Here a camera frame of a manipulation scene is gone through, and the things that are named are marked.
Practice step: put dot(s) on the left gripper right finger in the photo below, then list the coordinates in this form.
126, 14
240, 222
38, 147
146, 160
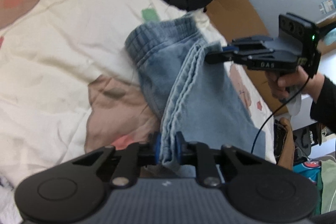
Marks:
202, 158

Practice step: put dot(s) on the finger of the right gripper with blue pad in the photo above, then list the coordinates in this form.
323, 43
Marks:
222, 57
230, 49

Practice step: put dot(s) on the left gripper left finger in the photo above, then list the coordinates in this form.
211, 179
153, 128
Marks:
133, 158

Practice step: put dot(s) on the light blue denim shorts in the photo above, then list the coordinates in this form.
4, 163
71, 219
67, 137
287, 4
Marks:
215, 104

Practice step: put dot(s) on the person right forearm black sleeve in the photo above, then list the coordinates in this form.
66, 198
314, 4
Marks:
324, 110

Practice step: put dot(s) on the person right hand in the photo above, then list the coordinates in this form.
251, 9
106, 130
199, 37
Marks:
278, 84

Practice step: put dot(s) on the brown cardboard sheet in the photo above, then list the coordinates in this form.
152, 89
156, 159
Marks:
235, 19

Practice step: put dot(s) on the folded brown garment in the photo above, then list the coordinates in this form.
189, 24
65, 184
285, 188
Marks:
284, 147

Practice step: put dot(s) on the cream bear print bedsheet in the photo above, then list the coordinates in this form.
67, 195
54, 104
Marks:
49, 58

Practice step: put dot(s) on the teal patterned cloth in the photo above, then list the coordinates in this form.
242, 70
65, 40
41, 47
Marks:
312, 170

